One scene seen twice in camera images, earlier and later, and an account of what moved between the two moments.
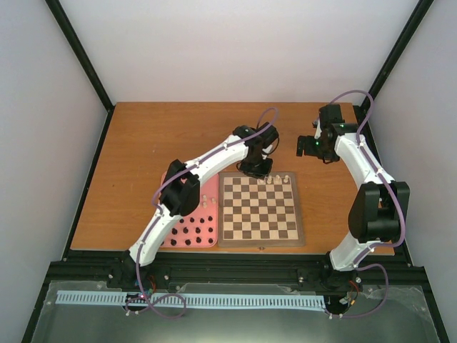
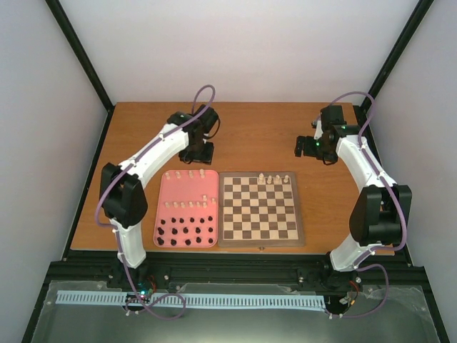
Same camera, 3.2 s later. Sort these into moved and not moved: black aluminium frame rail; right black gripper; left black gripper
Moved: left black gripper
Not moved: right black gripper; black aluminium frame rail
